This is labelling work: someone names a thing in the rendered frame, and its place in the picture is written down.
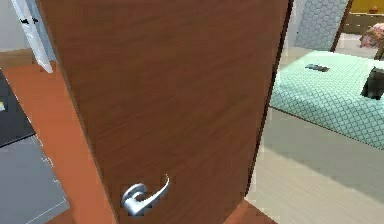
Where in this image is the brown wooden room door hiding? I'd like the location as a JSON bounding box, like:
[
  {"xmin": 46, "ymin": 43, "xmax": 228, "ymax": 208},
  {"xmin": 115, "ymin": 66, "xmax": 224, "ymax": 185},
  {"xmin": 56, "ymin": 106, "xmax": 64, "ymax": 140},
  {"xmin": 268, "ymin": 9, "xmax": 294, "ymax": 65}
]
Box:
[{"xmin": 35, "ymin": 0, "xmax": 295, "ymax": 224}]

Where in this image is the black remote control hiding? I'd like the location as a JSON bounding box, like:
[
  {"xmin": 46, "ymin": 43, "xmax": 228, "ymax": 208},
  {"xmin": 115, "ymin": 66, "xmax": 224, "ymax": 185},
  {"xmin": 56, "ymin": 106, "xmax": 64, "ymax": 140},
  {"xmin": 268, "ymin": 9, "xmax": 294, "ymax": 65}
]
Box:
[{"xmin": 304, "ymin": 63, "xmax": 331, "ymax": 73}]

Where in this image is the bed with green quilt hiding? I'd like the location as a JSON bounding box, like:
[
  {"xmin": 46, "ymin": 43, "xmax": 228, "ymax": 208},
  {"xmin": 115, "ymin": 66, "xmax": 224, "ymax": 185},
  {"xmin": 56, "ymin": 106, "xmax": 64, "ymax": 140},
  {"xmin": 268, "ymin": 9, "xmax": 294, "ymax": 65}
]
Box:
[{"xmin": 269, "ymin": 49, "xmax": 384, "ymax": 151}]

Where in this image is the white room door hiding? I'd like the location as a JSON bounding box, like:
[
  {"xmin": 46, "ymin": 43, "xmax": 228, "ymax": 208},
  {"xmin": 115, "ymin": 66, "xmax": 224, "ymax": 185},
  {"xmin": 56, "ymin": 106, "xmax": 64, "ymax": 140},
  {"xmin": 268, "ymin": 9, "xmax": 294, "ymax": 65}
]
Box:
[{"xmin": 10, "ymin": 0, "xmax": 58, "ymax": 74}]

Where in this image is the black flat mat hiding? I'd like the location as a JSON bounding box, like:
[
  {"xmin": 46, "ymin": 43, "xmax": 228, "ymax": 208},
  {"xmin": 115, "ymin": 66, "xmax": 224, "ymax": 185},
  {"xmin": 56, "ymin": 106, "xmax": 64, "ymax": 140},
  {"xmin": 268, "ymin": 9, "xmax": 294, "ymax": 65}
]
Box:
[{"xmin": 0, "ymin": 68, "xmax": 37, "ymax": 148}]

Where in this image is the black box-shaped object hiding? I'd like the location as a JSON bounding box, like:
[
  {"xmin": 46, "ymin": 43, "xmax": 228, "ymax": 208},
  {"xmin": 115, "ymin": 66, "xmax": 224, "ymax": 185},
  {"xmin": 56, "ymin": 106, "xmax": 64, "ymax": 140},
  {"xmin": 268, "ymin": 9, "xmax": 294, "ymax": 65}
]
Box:
[{"xmin": 360, "ymin": 66, "xmax": 384, "ymax": 101}]

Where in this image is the olive chest of drawers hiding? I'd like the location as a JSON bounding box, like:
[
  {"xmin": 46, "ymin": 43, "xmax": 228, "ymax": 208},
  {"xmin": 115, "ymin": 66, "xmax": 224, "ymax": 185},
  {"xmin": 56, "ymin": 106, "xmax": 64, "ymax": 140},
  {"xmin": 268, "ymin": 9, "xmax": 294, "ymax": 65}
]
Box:
[{"xmin": 343, "ymin": 11, "xmax": 384, "ymax": 36}]

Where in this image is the pink patterned armchair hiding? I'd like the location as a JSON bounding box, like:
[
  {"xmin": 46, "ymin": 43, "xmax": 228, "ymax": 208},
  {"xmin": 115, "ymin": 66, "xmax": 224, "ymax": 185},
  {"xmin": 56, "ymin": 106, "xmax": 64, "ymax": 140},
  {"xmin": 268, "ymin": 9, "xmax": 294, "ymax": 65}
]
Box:
[{"xmin": 359, "ymin": 22, "xmax": 384, "ymax": 61}]

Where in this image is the silver lever door handle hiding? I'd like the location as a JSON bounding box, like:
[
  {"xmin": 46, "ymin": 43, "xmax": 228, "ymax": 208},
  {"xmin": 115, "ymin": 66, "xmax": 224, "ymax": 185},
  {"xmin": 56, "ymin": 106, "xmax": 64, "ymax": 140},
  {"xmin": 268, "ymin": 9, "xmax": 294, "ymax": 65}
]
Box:
[{"xmin": 120, "ymin": 174, "xmax": 171, "ymax": 217}]

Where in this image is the black door handle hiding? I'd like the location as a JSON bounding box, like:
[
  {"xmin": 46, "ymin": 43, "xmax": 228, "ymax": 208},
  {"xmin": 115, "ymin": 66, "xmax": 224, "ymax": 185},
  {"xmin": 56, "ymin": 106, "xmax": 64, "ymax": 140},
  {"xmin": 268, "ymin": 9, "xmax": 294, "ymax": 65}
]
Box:
[{"xmin": 19, "ymin": 17, "xmax": 40, "ymax": 26}]

